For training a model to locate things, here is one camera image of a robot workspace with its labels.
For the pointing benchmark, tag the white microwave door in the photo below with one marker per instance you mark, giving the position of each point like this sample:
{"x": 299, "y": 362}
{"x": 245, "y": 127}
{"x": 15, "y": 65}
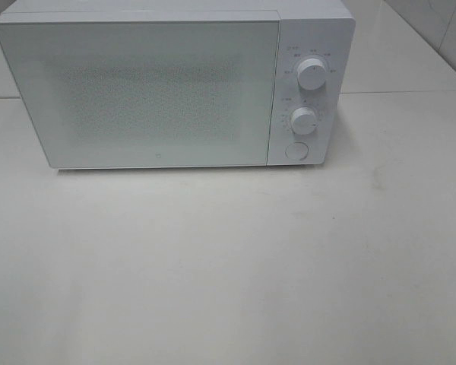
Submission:
{"x": 146, "y": 95}

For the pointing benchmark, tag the white microwave oven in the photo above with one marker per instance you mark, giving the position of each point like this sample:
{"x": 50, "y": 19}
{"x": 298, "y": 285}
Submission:
{"x": 305, "y": 28}

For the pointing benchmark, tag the round white door-release button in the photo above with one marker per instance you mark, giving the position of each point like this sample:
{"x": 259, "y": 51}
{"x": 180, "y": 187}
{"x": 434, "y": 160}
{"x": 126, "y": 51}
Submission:
{"x": 297, "y": 151}

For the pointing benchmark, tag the white microwave knob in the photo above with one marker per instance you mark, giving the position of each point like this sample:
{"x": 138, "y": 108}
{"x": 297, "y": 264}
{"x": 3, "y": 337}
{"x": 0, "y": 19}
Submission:
{"x": 311, "y": 72}
{"x": 303, "y": 121}

